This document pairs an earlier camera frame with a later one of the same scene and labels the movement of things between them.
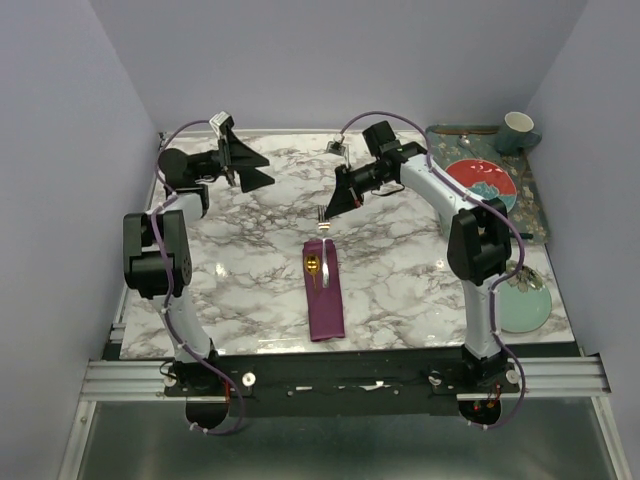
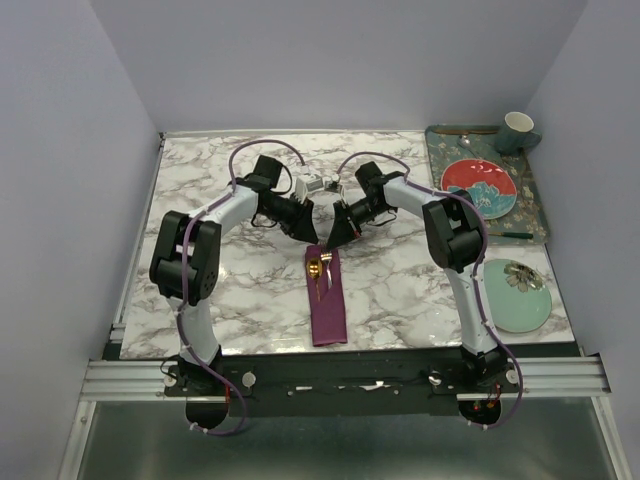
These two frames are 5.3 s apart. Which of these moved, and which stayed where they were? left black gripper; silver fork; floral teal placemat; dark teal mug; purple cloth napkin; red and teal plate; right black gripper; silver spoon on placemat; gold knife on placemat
Moved: silver fork; left black gripper; right black gripper
Stayed: red and teal plate; gold knife on placemat; silver spoon on placemat; purple cloth napkin; dark teal mug; floral teal placemat
